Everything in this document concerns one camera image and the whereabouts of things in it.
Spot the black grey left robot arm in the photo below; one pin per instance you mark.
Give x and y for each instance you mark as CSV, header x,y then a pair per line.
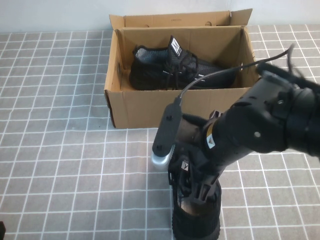
x,y
2,231

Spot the right wrist camera black silver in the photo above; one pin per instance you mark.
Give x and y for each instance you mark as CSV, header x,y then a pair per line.
x,y
166,130

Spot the brown cardboard shoe box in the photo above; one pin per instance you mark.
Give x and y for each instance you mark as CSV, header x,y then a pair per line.
x,y
140,110

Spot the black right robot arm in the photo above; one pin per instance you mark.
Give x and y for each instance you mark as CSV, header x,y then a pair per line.
x,y
262,120

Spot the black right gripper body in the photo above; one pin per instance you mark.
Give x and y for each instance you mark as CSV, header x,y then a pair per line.
x,y
197,132

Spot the grey white-grid tablecloth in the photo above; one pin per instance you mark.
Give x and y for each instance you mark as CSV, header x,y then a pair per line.
x,y
62,162

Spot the black knit sneaker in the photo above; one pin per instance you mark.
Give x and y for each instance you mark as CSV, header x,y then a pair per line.
x,y
195,225
150,75

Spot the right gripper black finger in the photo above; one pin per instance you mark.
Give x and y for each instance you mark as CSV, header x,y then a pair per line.
x,y
178,160
202,190

